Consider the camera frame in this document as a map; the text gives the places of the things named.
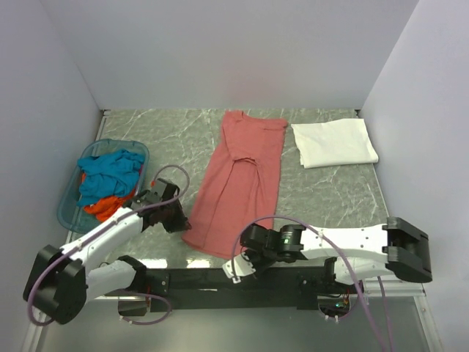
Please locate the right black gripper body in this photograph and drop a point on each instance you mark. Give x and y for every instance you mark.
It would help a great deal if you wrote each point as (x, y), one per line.
(261, 260)

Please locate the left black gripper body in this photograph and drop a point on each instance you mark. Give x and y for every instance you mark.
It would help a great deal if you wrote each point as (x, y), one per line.
(171, 211)

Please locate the salmon pink t shirt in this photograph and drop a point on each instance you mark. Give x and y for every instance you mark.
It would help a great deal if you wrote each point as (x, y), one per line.
(241, 184)

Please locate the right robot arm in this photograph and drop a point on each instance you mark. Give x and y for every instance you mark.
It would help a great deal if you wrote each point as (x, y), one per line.
(395, 247)

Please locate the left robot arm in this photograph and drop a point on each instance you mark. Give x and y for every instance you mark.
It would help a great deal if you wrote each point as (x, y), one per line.
(63, 280)

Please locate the black base beam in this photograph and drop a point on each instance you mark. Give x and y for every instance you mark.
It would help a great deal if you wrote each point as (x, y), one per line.
(209, 288)

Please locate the orange t shirt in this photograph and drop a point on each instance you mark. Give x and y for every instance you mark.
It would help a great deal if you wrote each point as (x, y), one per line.
(104, 209)

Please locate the blue t shirt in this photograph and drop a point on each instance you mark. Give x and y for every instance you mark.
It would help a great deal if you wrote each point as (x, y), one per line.
(111, 174)

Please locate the teal plastic basket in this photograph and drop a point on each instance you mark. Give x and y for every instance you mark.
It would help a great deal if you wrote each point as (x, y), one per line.
(70, 215)

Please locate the folded white t shirt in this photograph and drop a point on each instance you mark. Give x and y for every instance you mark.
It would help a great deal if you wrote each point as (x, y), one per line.
(335, 143)

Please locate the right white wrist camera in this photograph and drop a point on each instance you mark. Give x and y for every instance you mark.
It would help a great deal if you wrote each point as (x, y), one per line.
(237, 268)

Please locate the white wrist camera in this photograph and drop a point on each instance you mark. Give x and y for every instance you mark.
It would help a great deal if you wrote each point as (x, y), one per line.
(158, 186)
(237, 268)

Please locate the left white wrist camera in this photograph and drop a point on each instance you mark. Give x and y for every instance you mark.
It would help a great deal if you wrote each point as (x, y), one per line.
(158, 186)

